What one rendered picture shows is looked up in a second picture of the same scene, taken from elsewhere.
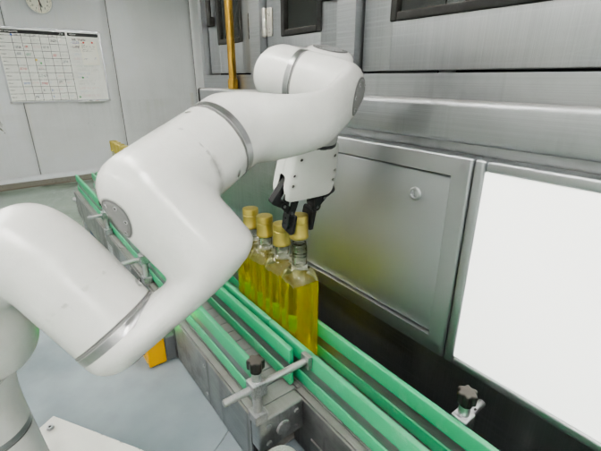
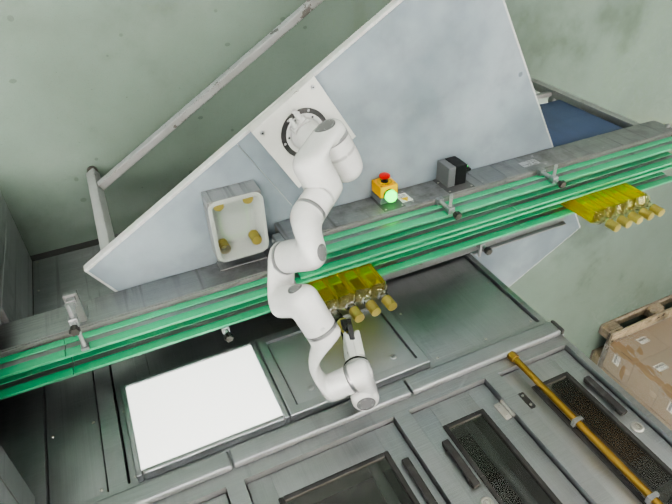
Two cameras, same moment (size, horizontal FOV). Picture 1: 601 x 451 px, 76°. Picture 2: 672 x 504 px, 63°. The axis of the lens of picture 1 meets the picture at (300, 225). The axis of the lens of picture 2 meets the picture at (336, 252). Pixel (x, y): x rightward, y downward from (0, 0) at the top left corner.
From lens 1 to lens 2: 117 cm
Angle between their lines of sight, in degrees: 33
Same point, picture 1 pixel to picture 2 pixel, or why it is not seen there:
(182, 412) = not seen: hidden behind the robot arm
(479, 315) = (250, 367)
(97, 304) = (282, 263)
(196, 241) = (275, 305)
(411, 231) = (302, 373)
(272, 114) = (313, 354)
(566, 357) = (214, 380)
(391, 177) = not seen: hidden behind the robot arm
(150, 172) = (293, 308)
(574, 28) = (288, 481)
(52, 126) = not seen: outside the picture
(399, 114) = (342, 412)
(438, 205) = (296, 391)
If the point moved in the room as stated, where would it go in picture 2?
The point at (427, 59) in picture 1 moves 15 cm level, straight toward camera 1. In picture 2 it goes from (351, 445) to (320, 430)
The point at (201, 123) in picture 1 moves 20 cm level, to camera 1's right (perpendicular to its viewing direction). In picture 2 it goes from (311, 331) to (271, 392)
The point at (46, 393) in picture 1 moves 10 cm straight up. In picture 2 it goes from (388, 118) to (403, 129)
